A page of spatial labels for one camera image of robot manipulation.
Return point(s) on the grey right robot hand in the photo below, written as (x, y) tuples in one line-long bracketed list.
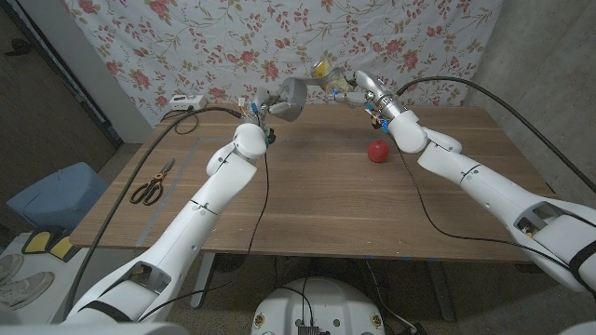
[(375, 95)]

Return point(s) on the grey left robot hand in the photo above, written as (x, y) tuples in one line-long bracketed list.
[(261, 100)]

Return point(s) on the clear bottle with yellow label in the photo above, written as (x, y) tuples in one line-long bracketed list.
[(323, 70)]

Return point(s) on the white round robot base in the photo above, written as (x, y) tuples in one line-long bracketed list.
[(321, 307)]

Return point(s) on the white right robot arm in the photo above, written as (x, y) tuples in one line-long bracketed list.
[(489, 191)]

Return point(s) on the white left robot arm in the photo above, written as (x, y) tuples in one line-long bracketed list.
[(195, 223)]

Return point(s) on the orange and black scissors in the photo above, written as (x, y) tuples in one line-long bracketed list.
[(153, 186)]

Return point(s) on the white power strip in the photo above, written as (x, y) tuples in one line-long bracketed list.
[(188, 102)]

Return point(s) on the floral backdrop cloth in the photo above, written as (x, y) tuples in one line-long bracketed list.
[(186, 37)]

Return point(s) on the small black floor fan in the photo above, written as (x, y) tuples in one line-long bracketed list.
[(229, 263)]

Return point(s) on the white table leg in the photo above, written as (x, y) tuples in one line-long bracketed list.
[(202, 279)]

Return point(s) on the grey table leg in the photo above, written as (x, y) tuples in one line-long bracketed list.
[(440, 288)]

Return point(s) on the blue plastic bin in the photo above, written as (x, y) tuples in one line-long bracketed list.
[(56, 195)]

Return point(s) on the yellow and black foot pedal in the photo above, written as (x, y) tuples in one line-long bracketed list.
[(39, 241), (63, 249)]

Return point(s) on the white robot torso edge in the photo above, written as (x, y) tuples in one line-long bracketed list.
[(93, 329)]

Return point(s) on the grey sneaker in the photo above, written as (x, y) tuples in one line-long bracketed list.
[(9, 267), (25, 290)]

